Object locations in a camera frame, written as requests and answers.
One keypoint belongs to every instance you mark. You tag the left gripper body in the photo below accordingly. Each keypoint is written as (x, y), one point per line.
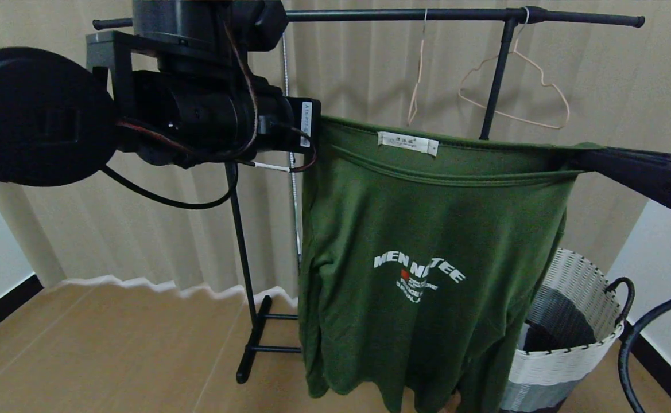
(209, 115)

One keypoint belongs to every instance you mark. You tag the pink clothes hanger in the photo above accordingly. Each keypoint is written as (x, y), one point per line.
(419, 69)
(529, 62)

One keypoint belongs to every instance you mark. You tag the green printed shirt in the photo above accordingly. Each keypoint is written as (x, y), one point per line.
(427, 218)

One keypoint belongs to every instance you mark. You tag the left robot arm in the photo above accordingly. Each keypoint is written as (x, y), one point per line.
(37, 115)

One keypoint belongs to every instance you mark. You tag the white laundry basket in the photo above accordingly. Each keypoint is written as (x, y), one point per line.
(570, 361)

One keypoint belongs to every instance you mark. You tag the black clothes rack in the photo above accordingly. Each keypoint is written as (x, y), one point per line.
(456, 14)

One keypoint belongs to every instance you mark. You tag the beige curtain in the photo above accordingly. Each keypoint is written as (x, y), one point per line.
(369, 69)

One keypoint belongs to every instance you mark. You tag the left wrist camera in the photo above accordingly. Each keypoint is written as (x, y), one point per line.
(260, 23)

